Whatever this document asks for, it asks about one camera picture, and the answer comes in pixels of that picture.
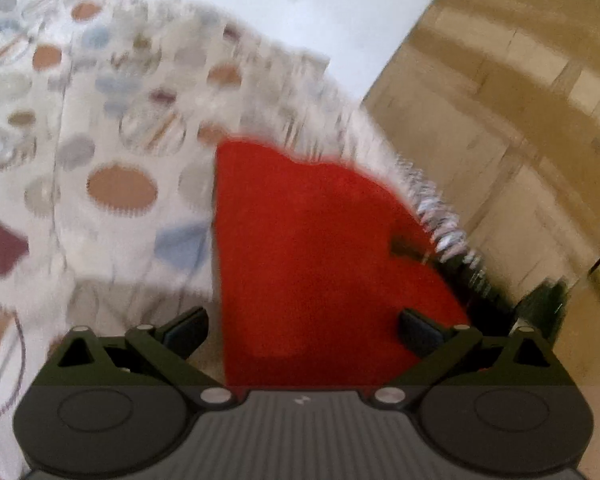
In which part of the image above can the red long-sleeved garment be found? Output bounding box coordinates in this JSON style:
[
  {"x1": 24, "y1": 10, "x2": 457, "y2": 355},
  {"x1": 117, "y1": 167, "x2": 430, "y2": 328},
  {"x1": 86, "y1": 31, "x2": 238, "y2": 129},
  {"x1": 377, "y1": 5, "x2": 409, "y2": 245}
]
[{"x1": 214, "y1": 140, "x2": 467, "y2": 390}]

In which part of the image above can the patterned circle-print quilt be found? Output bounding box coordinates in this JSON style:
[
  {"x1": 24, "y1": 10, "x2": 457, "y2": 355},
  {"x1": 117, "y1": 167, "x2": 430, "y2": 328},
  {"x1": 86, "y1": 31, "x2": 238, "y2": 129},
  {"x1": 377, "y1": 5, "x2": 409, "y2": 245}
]
[{"x1": 0, "y1": 0, "x2": 487, "y2": 480}]

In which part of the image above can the brown wooden wardrobe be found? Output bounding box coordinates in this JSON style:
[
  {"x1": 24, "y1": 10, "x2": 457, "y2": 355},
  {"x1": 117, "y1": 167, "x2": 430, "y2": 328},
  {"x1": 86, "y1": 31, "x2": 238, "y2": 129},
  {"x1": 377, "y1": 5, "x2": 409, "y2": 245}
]
[{"x1": 364, "y1": 0, "x2": 600, "y2": 385}]

